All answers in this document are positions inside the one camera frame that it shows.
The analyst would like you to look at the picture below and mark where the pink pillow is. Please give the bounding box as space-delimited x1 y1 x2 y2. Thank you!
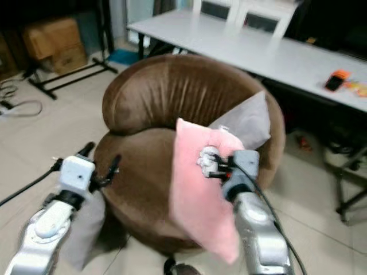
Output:
171 118 246 265

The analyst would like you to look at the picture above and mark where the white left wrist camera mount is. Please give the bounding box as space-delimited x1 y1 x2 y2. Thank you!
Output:
58 155 96 194

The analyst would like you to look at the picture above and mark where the white cabinet with dark panels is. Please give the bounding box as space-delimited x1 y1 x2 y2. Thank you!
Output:
192 0 302 40

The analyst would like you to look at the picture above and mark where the white rectangular table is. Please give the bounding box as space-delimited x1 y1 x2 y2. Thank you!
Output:
127 9 367 113

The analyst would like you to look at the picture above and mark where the brown velvet round sofa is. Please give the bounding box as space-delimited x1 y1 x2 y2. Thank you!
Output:
93 54 287 256

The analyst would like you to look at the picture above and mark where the small tan cardboard box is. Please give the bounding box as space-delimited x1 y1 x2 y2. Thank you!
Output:
47 45 88 75

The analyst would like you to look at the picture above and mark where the red snack packet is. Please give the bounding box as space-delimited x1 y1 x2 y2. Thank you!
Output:
297 133 315 151

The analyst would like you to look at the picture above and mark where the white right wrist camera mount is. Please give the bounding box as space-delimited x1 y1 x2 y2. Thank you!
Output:
228 150 260 188

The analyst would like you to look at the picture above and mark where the black metal frame rack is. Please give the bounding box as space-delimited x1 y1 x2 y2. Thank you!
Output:
28 0 119 101

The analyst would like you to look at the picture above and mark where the black robot foot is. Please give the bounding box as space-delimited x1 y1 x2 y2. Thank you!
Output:
163 258 204 275

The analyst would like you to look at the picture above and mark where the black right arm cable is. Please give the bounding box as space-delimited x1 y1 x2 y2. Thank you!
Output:
241 165 308 275

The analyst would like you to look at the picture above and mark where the yellow orange small item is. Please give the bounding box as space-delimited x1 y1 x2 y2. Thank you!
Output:
344 80 367 98

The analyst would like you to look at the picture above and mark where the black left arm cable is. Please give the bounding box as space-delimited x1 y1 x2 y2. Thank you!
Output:
0 160 64 208

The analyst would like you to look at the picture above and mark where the grey power cable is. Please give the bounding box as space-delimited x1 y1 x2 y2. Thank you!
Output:
0 80 44 119

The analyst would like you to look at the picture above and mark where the dark brown cardboard box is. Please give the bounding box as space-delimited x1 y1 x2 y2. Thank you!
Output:
0 34 19 81

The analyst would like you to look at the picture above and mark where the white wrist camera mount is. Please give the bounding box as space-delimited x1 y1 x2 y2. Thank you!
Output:
228 150 260 188
58 155 96 194

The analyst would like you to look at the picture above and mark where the orange black handheld device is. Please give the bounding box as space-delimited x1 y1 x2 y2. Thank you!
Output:
324 69 352 92

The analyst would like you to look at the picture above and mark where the large tan cardboard box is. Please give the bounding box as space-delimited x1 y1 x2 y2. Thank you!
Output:
23 17 81 61

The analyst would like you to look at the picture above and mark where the blue floor mat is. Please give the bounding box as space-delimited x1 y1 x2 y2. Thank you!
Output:
106 49 141 65

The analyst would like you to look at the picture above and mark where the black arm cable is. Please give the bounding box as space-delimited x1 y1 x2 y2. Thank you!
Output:
241 165 308 275
0 160 64 208

